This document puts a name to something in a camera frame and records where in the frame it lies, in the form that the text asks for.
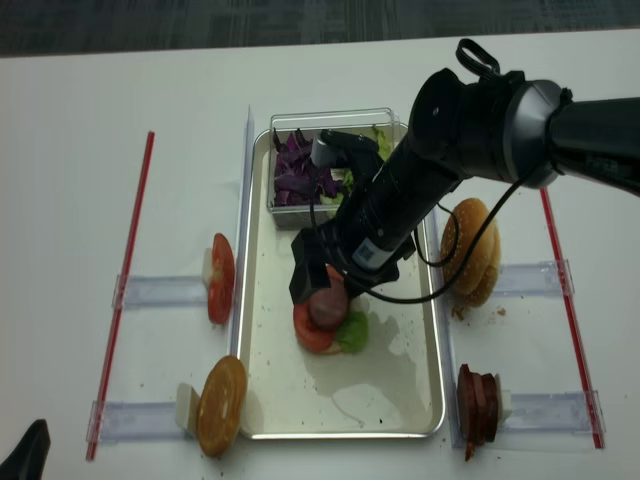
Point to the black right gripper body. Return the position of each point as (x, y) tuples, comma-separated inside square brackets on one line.
[(373, 264)]

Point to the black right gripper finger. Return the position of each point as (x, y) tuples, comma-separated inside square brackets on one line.
[(355, 286), (310, 275)]

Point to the round sausage slice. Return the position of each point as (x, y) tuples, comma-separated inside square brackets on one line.
[(329, 307)]

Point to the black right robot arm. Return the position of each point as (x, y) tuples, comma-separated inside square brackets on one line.
[(503, 127)]

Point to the lettuce leaf on tray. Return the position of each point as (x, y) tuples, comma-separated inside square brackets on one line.
[(352, 335)]

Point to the tomato slice on tray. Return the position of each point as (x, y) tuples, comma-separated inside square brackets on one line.
[(309, 336)]

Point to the green lettuce in box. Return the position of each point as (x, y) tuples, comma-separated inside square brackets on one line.
[(344, 177)]

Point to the upright tomato slice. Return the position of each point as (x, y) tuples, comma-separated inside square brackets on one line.
[(221, 285)]

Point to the white tomato holder block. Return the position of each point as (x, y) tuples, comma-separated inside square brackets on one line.
[(207, 267)]

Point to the stack of sausage slices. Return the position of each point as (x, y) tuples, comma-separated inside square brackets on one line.
[(479, 407)]

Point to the clear plastic salad box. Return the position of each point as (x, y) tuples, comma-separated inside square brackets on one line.
[(355, 122)]

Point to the bottom bun on tray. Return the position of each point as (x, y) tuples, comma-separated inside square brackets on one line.
[(334, 349)]

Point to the purple cabbage leaves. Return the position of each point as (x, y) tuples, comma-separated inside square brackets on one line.
[(297, 181)]

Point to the white metal tray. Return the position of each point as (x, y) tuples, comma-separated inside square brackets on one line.
[(391, 389)]

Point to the rear sesame bun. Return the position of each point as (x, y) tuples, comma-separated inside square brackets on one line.
[(479, 277)]

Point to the sesame bun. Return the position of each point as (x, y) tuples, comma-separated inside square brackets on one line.
[(479, 277), (461, 229)]

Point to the front sesame bun top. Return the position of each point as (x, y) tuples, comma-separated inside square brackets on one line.
[(461, 229)]

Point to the left long clear divider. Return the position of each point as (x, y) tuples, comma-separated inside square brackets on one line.
[(242, 237)]

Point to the long clear divider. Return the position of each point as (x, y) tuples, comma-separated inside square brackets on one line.
[(434, 225), (242, 237)]

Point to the right long clear divider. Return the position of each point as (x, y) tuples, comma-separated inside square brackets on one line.
[(434, 225)]

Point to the upright brown bun half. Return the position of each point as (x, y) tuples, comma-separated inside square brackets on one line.
[(220, 406)]

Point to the white bun holder block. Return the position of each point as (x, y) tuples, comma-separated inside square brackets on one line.
[(186, 408)]

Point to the left red strip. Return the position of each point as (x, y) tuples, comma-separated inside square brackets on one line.
[(97, 410)]

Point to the red strip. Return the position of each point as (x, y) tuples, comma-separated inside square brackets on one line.
[(598, 432), (97, 410)]

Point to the right red strip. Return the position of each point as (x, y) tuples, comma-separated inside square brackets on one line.
[(598, 432)]

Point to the black left robot part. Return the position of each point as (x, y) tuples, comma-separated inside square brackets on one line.
[(28, 459)]

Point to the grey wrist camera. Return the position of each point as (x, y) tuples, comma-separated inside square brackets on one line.
[(336, 149)]

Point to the upper left clear rail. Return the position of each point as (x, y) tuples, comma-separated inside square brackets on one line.
[(136, 292)]

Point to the clear rail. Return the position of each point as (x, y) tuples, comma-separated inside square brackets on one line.
[(136, 292), (542, 279), (134, 421), (550, 412)]

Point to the upper right clear rail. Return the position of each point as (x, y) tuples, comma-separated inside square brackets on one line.
[(542, 279)]

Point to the lower left clear rail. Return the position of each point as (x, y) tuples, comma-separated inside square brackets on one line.
[(134, 421)]

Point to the lower right clear rail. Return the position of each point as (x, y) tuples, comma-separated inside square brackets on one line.
[(550, 412)]

